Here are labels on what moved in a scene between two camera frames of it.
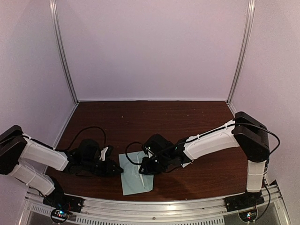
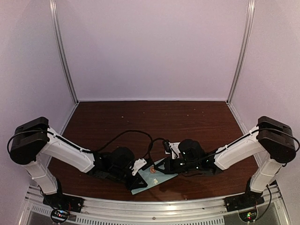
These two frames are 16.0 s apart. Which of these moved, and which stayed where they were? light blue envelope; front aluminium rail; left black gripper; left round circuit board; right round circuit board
Moved: light blue envelope; left black gripper
Stayed: front aluminium rail; left round circuit board; right round circuit board
